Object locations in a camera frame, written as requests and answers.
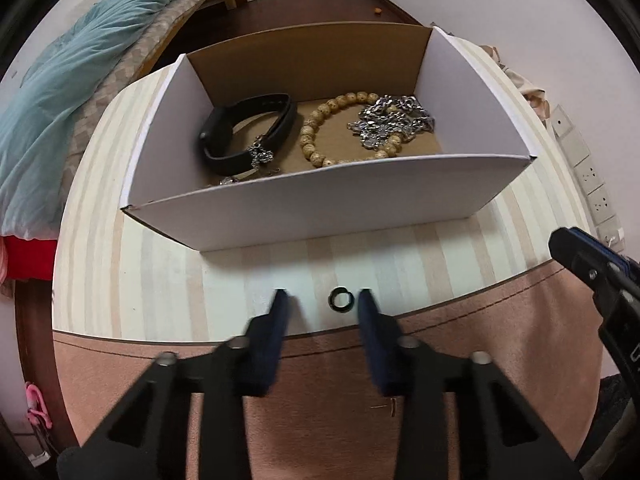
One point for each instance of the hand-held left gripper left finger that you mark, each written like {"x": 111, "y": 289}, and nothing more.
{"x": 265, "y": 355}

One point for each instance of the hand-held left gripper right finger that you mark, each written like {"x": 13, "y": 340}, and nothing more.
{"x": 382, "y": 355}

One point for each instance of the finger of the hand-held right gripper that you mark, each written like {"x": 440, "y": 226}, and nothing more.
{"x": 585, "y": 260}

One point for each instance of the white cardboard box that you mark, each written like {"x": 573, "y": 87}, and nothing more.
{"x": 320, "y": 205}

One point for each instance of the black wristband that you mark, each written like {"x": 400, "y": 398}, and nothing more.
{"x": 225, "y": 152}

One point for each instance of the white charger plug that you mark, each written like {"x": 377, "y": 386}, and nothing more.
{"x": 616, "y": 238}

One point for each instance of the small earring stud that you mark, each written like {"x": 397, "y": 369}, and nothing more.
{"x": 390, "y": 406}

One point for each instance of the pink suede mat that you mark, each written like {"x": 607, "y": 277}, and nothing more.
{"x": 325, "y": 435}

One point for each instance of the cream striped tablecloth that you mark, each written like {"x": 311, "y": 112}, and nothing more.
{"x": 125, "y": 285}

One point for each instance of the brown checkered cloth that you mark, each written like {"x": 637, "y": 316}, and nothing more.
{"x": 520, "y": 80}

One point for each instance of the pink slippers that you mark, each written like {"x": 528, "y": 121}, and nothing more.
{"x": 39, "y": 407}

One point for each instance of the red bed sheet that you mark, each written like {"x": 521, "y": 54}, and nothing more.
{"x": 25, "y": 257}

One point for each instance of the bed with blue duvet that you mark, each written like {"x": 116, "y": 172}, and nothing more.
{"x": 55, "y": 110}

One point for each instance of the white wall socket strip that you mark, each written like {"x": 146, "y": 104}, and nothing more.
{"x": 590, "y": 180}

